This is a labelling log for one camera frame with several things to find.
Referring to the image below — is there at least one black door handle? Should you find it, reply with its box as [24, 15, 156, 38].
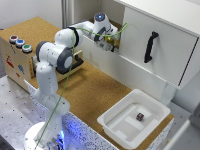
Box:
[143, 30, 160, 64]

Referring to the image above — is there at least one blue button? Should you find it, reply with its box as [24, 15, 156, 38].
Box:
[14, 38, 26, 49]

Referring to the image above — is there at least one white plastic box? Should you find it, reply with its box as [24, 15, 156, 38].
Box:
[96, 88, 172, 150]

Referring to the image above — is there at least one yellow block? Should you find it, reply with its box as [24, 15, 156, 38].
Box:
[105, 35, 113, 43]

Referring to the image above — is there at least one purple block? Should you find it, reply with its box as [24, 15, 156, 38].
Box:
[135, 112, 145, 122]

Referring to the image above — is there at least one red button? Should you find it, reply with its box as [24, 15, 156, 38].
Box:
[8, 34, 20, 45]

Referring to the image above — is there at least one white sliding door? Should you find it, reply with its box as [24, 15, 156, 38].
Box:
[118, 6, 200, 88]

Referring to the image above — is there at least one black drawer handle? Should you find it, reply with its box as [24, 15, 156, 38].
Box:
[71, 54, 85, 71]

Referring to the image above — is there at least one green button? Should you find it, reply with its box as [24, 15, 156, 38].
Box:
[21, 43, 34, 54]

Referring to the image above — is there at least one white cabinet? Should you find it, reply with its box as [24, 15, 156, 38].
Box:
[68, 0, 200, 108]

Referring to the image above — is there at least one green cable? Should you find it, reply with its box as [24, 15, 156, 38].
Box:
[33, 22, 130, 150]

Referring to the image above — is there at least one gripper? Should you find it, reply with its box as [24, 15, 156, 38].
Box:
[97, 38, 120, 54]

